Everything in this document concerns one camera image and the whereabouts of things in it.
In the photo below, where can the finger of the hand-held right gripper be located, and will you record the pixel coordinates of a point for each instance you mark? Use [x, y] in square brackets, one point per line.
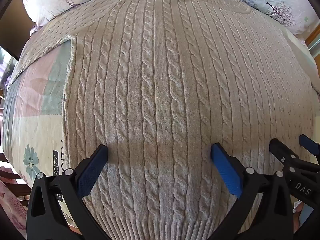
[310, 143]
[282, 152]

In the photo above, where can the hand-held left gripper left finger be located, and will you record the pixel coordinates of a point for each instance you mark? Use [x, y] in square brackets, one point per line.
[92, 170]

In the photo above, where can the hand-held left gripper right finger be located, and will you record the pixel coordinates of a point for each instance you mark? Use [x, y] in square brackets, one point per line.
[225, 170]

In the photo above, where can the person's right hand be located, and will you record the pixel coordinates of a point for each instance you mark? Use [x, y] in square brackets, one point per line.
[298, 213]

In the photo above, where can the dark wooden chair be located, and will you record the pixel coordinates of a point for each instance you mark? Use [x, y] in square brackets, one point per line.
[11, 175]

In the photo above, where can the pink floral cloth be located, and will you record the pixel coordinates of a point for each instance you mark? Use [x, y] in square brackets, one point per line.
[13, 210]

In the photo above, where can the dark wooden furniture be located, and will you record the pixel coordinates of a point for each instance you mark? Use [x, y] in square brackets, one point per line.
[11, 22]

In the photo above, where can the wooden window frame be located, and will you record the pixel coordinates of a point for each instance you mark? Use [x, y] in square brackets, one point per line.
[313, 38]

